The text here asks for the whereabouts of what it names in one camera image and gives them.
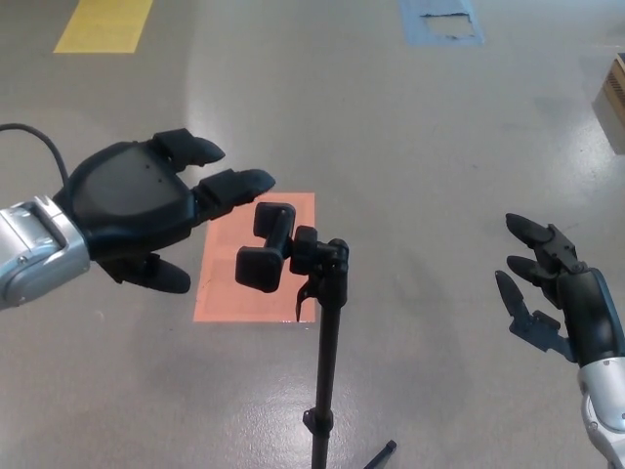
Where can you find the black phone stand tripod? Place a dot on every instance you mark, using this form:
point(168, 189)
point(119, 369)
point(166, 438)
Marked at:
point(328, 342)

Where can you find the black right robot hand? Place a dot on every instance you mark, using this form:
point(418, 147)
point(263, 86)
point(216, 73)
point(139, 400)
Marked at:
point(586, 312)

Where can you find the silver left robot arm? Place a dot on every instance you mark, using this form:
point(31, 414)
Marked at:
point(34, 249)

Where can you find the torn blue floor marking rectangle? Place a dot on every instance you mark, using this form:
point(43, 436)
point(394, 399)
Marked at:
point(414, 27)

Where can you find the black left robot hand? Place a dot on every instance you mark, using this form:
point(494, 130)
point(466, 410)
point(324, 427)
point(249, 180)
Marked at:
point(132, 195)

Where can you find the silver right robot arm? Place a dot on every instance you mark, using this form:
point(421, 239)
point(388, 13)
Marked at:
point(603, 410)

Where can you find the wooden box with grey side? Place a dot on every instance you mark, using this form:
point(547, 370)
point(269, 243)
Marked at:
point(612, 107)

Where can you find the yellow floor marking rectangle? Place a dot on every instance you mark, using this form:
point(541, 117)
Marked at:
point(105, 27)

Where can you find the orange floor marking rectangle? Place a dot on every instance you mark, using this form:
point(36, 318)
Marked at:
point(224, 288)

